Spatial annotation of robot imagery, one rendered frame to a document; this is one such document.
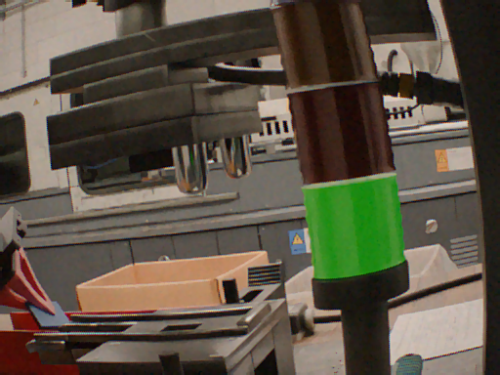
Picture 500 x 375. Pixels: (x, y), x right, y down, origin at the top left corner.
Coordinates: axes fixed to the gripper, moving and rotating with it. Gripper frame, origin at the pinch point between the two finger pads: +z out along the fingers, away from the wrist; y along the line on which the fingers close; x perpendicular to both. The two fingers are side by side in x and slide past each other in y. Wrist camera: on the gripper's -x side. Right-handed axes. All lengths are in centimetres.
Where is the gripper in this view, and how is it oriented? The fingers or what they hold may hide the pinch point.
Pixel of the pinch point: (47, 308)
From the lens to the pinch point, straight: 94.9
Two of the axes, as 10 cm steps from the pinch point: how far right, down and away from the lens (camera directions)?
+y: 7.4, -6.4, -2.1
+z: 6.5, 6.0, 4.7
